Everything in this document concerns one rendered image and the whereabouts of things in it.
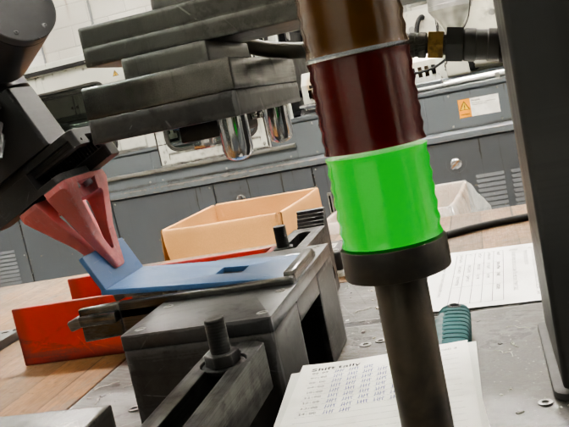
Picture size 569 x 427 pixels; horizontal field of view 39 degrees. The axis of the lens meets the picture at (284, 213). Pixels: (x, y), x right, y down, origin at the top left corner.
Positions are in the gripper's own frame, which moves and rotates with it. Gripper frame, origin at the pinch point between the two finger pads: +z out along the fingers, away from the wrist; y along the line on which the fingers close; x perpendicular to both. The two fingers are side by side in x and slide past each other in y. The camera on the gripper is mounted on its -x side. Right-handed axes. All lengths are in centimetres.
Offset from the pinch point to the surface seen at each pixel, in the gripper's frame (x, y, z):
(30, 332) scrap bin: 12.3, -18.9, 0.3
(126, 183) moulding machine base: 458, -208, -63
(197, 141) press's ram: -0.8, 11.8, -3.0
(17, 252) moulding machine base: 463, -316, -73
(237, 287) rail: -4.4, 9.1, 7.1
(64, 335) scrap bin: 12.3, -15.8, 2.5
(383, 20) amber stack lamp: -27.9, 29.1, 0.7
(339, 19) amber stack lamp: -28.4, 28.0, -0.2
